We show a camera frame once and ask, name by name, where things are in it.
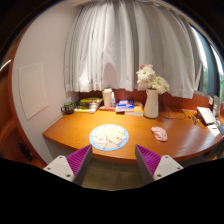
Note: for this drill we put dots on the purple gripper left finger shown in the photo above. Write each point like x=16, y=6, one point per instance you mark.
x=73, y=167

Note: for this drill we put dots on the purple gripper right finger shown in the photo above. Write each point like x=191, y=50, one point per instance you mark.
x=153, y=166

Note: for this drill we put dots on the round cartoon mouse pad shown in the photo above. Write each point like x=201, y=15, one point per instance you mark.
x=108, y=137

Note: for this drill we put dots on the yellow book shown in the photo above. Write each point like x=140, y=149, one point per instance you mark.
x=138, y=110

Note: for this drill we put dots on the dark green mug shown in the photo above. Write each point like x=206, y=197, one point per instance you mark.
x=67, y=108

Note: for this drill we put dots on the white ceramic vase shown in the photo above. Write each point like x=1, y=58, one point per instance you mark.
x=151, y=108

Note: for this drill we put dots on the stack of books left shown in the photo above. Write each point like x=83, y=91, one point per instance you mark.
x=88, y=105

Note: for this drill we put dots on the wooden door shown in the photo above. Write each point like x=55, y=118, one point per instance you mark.
x=14, y=144

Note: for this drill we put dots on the white box device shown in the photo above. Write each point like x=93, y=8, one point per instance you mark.
x=205, y=115

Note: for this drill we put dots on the small clear bottle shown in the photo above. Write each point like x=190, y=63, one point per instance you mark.
x=113, y=100

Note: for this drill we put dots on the white cylindrical container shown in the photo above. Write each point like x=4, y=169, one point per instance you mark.
x=107, y=96

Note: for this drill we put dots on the white artificial flowers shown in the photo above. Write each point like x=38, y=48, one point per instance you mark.
x=147, y=79

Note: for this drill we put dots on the white sheer curtain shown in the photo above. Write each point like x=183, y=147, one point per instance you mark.
x=108, y=41

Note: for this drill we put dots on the white wall panel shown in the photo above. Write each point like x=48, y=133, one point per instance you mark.
x=32, y=89

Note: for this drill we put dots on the window frame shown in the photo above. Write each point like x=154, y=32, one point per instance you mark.
x=212, y=77

